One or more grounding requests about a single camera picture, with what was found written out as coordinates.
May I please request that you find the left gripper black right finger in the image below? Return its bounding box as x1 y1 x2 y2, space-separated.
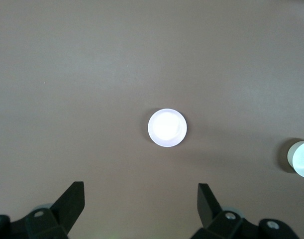
191 183 243 239

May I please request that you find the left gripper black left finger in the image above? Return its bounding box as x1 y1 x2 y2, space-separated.
25 181 87 239

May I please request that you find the pink bowl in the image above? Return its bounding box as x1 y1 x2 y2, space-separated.
147 108 188 148

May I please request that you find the white bowl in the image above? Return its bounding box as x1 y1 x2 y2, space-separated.
287 140 304 179

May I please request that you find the brown table cover sheet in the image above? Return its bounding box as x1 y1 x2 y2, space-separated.
0 0 304 239

